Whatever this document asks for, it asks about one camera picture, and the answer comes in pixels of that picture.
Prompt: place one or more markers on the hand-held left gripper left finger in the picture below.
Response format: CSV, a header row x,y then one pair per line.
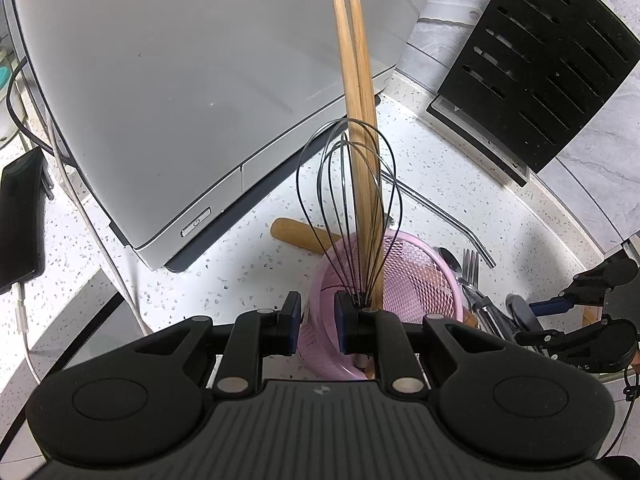
x,y
298,325

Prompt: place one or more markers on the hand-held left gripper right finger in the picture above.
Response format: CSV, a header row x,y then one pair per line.
x,y
341,330

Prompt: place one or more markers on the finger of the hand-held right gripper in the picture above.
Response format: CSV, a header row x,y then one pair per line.
x,y
537,337
547,306

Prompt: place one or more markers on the metal fork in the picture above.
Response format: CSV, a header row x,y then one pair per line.
x,y
470,267

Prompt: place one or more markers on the pink mesh utensil holder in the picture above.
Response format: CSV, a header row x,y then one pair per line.
x,y
425,280

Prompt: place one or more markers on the metal spoon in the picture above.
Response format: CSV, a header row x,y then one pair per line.
x,y
450,260

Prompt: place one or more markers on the bent metal straw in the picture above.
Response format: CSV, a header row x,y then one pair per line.
x,y
430,203

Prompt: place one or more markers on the black slotted knife block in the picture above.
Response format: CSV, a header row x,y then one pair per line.
x,y
525,60

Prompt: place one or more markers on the white countertop appliance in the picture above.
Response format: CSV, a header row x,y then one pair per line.
x,y
175,60

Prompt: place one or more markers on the black smartphone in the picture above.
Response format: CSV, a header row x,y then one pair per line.
x,y
20,220

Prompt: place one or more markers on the teal plastic lid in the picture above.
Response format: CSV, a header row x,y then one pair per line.
x,y
4,75

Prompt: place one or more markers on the white wall bracket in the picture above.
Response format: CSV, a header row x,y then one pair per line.
x,y
450,10

